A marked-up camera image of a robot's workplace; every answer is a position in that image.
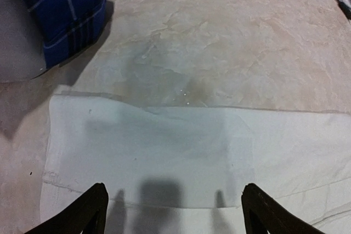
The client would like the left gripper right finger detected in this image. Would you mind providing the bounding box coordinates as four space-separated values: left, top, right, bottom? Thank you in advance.
241 183 323 234

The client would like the white t-shirt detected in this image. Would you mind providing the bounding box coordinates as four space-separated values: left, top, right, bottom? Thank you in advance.
40 95 350 233

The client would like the blue plaid shirt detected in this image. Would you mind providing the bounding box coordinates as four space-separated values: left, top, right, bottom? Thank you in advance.
24 0 107 69

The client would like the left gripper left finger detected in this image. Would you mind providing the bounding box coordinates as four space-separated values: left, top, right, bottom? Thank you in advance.
27 183 109 234

